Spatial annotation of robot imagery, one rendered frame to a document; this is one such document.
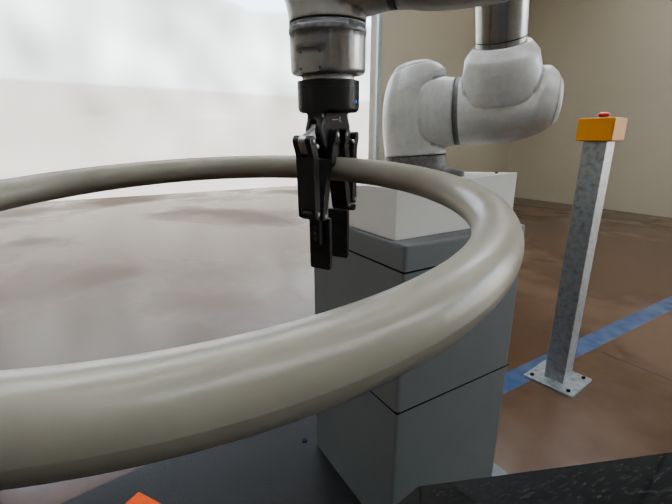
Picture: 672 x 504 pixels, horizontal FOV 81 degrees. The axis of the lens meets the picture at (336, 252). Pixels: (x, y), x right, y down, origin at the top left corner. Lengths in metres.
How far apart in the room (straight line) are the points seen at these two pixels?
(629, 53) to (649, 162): 1.53
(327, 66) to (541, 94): 0.58
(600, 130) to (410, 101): 0.90
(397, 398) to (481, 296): 0.80
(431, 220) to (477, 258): 0.71
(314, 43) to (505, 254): 0.34
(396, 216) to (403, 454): 0.58
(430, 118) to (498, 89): 0.15
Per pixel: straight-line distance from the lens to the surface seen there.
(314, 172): 0.46
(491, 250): 0.20
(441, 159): 1.01
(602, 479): 0.36
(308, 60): 0.48
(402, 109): 0.98
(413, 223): 0.85
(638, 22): 7.36
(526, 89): 0.95
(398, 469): 1.09
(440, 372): 1.02
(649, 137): 7.04
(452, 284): 0.16
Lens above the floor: 1.00
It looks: 16 degrees down
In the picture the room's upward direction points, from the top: straight up
